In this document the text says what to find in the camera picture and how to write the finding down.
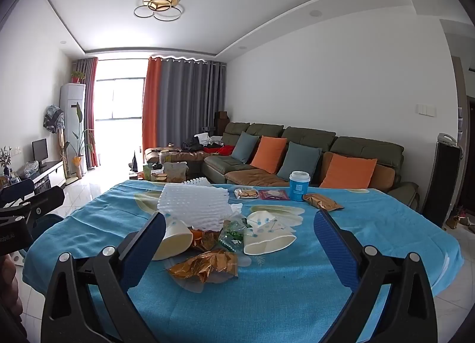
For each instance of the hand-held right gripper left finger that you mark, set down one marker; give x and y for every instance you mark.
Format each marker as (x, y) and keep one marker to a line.
(148, 246)

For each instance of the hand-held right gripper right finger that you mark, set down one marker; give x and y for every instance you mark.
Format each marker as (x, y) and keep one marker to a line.
(334, 246)

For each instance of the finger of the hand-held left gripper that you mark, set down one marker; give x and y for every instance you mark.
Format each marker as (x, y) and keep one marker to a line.
(46, 202)
(16, 191)

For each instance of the cream paper cup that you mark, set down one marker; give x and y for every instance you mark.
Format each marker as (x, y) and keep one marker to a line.
(174, 241)

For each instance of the orange snack wrapper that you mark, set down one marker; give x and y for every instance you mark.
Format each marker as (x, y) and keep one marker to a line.
(206, 241)

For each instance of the gold wrapper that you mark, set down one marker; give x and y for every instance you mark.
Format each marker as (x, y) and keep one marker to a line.
(204, 267)

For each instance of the white foam net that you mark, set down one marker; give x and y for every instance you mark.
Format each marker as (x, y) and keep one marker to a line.
(193, 202)

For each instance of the floral paper cup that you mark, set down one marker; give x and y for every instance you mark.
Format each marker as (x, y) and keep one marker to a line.
(267, 235)

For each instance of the green snack wrapper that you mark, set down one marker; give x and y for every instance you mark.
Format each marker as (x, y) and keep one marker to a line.
(232, 235)

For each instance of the person's left forearm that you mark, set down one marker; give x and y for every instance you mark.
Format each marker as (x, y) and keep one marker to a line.
(9, 298)

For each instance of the clear plastic bag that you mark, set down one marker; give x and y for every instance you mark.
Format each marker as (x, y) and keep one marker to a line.
(30, 168)

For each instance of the white tv cabinet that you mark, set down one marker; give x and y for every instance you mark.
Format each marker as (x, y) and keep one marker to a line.
(52, 174)

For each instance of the vase with branches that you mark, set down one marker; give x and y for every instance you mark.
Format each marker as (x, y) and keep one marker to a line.
(5, 161)

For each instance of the flat gold snack packet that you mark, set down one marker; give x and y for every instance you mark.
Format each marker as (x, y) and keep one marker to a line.
(323, 202)

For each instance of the black monitor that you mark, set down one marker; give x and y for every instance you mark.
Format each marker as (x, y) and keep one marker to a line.
(39, 150)

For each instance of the blue tablecloth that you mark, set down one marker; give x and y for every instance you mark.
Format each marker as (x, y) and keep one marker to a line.
(297, 291)

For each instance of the tall leafy floor plant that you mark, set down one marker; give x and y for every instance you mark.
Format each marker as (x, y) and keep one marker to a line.
(79, 142)

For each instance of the blue paper cup with lid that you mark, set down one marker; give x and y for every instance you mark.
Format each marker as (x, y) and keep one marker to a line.
(299, 187)

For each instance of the orange cushion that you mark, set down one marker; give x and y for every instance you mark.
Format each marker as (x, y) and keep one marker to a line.
(349, 172)
(269, 154)

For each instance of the red snack packet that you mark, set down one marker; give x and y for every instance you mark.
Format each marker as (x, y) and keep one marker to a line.
(274, 195)

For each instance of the coffee table with snacks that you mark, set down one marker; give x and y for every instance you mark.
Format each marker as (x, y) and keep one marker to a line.
(170, 170)

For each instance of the covered standing fan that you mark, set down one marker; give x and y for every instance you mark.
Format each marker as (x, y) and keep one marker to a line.
(54, 116)

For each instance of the white standing air conditioner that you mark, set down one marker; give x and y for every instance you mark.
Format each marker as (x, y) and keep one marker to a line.
(73, 120)

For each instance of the blue-grey cushion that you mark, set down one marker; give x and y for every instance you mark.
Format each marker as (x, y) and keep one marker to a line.
(245, 146)
(298, 161)

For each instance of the narrow orange and grey curtain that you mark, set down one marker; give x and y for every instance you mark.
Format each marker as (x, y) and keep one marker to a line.
(89, 113)

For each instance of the green and brown sofa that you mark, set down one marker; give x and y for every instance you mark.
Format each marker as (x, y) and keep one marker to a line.
(356, 146)

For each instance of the clear cracker packet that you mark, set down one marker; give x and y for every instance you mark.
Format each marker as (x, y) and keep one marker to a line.
(246, 193)

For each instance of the black clothes pile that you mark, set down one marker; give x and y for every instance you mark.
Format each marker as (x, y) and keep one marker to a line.
(193, 142)

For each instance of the red cloth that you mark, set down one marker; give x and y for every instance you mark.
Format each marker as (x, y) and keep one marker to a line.
(222, 150)

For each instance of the black standing appliance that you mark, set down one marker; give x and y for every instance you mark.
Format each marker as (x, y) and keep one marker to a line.
(441, 183)

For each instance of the window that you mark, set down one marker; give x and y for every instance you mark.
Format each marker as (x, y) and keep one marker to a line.
(118, 98)

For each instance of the small potted plant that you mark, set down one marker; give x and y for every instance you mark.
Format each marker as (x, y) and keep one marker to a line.
(78, 76)

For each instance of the brown cardboard boxes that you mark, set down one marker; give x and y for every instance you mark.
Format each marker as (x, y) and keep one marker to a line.
(222, 118)

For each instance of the wide orange and grey curtain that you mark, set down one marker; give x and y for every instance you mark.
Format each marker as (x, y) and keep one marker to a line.
(185, 102)

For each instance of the white wall switch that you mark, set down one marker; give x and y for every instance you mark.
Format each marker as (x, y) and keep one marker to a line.
(425, 109)

